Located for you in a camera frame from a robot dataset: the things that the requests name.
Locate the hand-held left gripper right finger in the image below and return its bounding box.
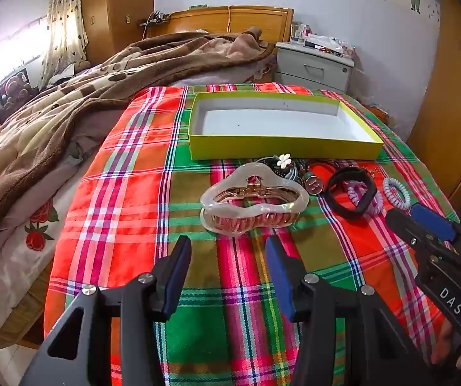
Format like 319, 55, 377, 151
265, 235, 442, 386

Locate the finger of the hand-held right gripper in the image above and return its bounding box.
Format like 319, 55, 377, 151
411, 203, 456, 244
385, 208, 446, 260

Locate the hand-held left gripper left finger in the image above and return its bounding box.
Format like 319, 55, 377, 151
19, 235, 193, 386

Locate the pale blue spiral hair tie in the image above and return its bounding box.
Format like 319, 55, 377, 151
383, 177, 413, 210

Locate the purple spiral hair tie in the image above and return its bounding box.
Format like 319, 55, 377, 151
345, 181, 384, 215

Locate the black wristband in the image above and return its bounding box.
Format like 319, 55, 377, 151
325, 167, 384, 220

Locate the translucent hair claw clip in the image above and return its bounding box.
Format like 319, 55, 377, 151
199, 162, 309, 237

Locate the face pendant cord necklace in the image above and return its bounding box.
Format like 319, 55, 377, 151
302, 160, 338, 196

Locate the black and gold brooch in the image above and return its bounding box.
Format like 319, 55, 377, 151
260, 157, 285, 174

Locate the grey hair tie with flower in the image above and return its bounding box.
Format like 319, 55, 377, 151
277, 153, 307, 183

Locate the yellow-green cardboard box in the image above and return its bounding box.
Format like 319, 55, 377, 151
187, 92, 385, 161

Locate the person's right hand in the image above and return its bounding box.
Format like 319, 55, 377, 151
432, 324, 461, 364

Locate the plaid cloth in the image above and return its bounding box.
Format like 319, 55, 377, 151
43, 82, 461, 386

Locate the wooden closet door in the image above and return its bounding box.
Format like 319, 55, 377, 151
405, 0, 461, 226

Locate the floral bed sheet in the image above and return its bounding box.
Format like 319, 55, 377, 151
0, 161, 88, 354

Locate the grey nightstand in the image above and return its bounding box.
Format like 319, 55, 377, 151
274, 41, 354, 94

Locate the brown blanket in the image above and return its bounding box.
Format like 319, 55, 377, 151
0, 27, 276, 250

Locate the nightstand clutter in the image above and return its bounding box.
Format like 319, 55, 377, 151
307, 34, 356, 58

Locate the clear glass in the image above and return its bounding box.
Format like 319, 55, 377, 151
291, 24, 308, 45

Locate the teddy bear picture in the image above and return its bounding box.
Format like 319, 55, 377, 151
0, 68, 32, 109

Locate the power strip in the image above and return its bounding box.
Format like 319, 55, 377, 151
139, 11, 172, 25

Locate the wooden headboard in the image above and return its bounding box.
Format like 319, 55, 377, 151
146, 7, 294, 45

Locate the wooden wardrobe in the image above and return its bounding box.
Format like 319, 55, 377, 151
81, 0, 155, 65

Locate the dotted curtain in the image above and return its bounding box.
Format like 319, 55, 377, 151
39, 0, 90, 85

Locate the window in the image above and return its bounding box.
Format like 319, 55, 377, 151
0, 14, 50, 91

